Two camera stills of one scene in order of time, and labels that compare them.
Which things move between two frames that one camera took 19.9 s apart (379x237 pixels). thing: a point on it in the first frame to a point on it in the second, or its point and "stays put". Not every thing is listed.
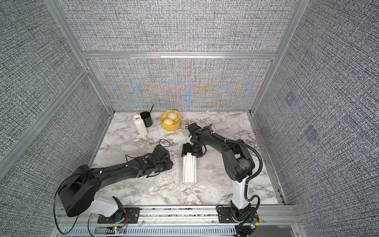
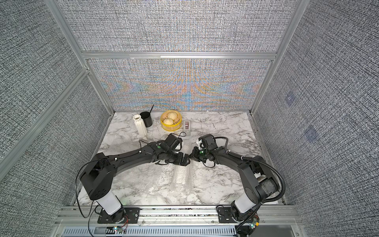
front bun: [168, 121] stays put
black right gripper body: [195, 150] to [200, 155]
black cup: [148, 120] stays put
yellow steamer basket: [170, 120] stays put
